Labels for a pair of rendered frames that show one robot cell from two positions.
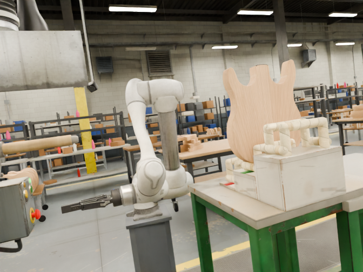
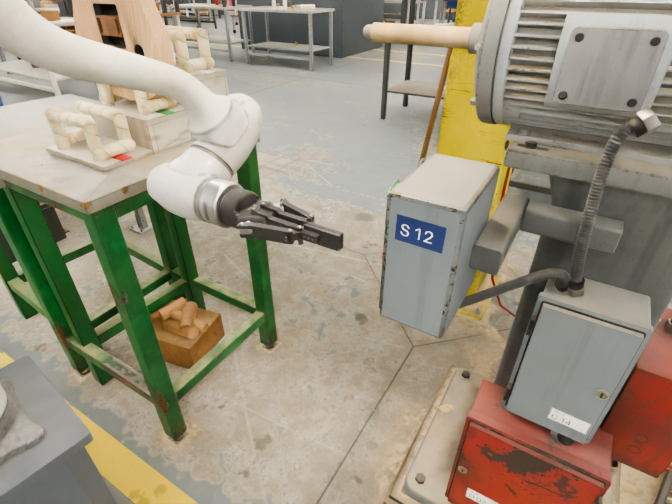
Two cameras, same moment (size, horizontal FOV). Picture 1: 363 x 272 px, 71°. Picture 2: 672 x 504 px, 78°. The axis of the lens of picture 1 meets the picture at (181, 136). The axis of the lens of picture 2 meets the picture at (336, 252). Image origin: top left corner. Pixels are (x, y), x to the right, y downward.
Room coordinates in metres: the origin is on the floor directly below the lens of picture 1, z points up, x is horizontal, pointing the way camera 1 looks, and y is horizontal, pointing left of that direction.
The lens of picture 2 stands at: (1.38, 0.97, 1.33)
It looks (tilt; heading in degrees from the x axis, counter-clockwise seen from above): 33 degrees down; 231
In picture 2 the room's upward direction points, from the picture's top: straight up
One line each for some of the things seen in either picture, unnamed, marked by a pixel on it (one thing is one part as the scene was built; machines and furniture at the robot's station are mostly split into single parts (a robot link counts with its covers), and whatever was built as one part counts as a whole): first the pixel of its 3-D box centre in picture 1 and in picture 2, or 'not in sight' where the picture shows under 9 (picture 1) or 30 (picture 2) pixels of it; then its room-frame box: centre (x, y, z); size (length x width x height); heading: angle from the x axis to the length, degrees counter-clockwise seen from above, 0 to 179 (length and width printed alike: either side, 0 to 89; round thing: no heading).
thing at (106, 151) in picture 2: (232, 178); (115, 148); (1.17, -0.21, 0.96); 0.11 x 0.03 x 0.03; 20
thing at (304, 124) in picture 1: (303, 124); (182, 32); (0.86, -0.42, 1.20); 0.20 x 0.03 x 0.03; 109
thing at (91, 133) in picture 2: (229, 171); (94, 142); (1.22, -0.21, 0.99); 0.03 x 0.03 x 0.09
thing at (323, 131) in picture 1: (323, 134); not in sight; (0.89, -0.50, 1.15); 0.03 x 0.03 x 0.09
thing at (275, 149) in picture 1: (275, 149); (198, 64); (0.87, -0.32, 1.12); 0.11 x 0.03 x 0.03; 20
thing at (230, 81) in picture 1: (233, 79); not in sight; (1.01, -0.23, 1.40); 0.07 x 0.04 x 0.09; 109
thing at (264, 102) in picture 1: (264, 114); (115, 17); (1.06, -0.35, 1.25); 0.35 x 0.04 x 0.40; 109
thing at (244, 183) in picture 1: (271, 177); (143, 122); (1.05, -0.35, 0.98); 0.27 x 0.16 x 0.09; 110
